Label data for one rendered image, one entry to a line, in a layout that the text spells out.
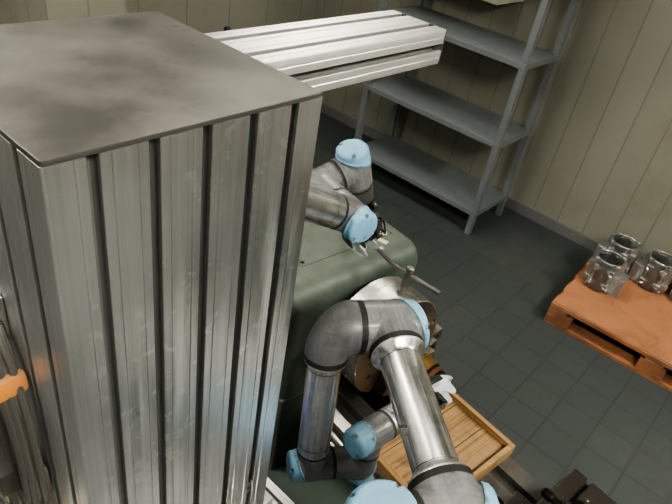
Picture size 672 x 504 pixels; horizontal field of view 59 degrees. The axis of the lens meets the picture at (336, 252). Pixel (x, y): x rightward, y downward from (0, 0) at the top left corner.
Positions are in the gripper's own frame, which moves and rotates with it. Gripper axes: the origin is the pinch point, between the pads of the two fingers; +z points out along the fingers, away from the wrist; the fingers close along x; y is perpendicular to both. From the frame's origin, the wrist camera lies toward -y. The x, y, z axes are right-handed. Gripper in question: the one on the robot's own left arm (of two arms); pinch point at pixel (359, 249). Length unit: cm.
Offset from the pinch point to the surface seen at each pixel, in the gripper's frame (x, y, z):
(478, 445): 0, 45, 47
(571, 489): 5, 70, 40
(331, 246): -1.1, -11.9, 7.1
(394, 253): 13.2, -1.4, 13.4
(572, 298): 161, -13, 183
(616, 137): 267, -62, 150
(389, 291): 0.8, 9.9, 9.7
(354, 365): -18.0, 16.0, 18.4
